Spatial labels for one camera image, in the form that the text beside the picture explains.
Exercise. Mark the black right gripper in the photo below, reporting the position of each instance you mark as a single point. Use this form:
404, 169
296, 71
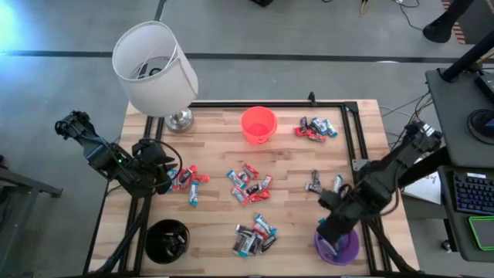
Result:
339, 220

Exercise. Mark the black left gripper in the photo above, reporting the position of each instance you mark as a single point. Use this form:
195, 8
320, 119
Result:
148, 152

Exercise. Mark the orange pumpkin face bucket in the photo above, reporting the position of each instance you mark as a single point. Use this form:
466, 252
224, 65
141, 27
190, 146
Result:
258, 125

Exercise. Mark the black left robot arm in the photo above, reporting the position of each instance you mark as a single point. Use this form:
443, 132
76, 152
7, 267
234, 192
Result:
96, 150

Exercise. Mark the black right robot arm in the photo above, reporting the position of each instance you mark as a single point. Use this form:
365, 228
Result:
390, 166

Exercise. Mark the purple pumpkin face bucket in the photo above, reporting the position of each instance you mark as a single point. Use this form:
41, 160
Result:
347, 249

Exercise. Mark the black plastic bucket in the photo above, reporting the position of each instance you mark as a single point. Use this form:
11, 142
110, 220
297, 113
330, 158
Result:
154, 247

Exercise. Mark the white paper sheet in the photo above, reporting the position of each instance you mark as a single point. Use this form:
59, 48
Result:
424, 189

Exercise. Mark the white shade silver table lamp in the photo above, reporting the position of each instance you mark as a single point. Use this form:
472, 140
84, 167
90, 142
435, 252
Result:
154, 77

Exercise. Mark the dark grey desk top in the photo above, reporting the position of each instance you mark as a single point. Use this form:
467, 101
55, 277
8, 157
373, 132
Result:
455, 231

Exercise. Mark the backlit black keyboard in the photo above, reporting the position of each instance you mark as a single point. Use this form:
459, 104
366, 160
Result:
474, 193

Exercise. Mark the grey metal side table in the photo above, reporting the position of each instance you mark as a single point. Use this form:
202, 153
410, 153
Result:
23, 185

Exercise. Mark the round black stand base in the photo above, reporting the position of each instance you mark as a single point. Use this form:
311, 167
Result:
480, 125

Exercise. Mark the black desk device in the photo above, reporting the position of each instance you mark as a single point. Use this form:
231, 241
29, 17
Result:
487, 87

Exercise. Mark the black monitor pole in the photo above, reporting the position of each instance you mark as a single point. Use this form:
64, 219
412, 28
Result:
467, 58

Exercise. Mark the black stand foot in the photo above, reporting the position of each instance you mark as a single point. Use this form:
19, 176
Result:
440, 29

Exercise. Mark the grey metal mounting bracket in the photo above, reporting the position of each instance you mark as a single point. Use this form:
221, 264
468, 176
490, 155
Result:
357, 165

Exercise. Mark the black frame clamp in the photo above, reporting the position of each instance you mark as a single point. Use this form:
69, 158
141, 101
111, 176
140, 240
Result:
312, 98

